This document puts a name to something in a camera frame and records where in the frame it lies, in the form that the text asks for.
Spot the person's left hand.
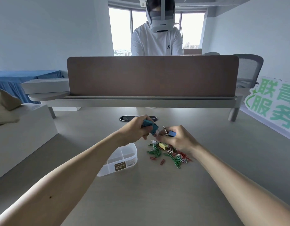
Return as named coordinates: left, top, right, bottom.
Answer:
left=116, top=115, right=153, bottom=147

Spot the person's right hand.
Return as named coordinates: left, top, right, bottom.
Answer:
left=156, top=125, right=201, bottom=155

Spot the pile of coloured paper clips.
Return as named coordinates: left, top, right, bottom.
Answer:
left=146, top=139, right=193, bottom=169

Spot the teal binder clip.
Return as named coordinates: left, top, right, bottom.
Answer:
left=141, top=119, right=159, bottom=136

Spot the clear plastic organizer tray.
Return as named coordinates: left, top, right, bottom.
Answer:
left=96, top=143, right=138, bottom=177

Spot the person's right forearm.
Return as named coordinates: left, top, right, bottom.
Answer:
left=191, top=142, right=290, bottom=226

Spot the person's left forearm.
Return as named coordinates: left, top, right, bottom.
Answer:
left=0, top=133, right=124, bottom=226

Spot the brown desk divider panel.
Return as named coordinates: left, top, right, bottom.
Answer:
left=67, top=55, right=240, bottom=97

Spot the white sign with green lettering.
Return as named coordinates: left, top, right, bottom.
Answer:
left=240, top=76, right=290, bottom=142

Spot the grey mesh office chair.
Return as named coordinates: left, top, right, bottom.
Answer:
left=233, top=53, right=264, bottom=89

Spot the large glass window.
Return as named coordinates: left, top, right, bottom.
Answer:
left=108, top=7, right=205, bottom=56

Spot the white head-mounted headset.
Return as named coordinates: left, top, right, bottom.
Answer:
left=146, top=0, right=176, bottom=34

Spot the blue pleated table cloth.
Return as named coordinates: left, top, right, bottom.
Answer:
left=0, top=70, right=65, bottom=104

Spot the black oval cable grommet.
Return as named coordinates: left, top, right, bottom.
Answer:
left=119, top=116, right=158, bottom=122

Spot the grey divider base rail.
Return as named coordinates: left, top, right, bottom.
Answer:
left=28, top=91, right=244, bottom=122

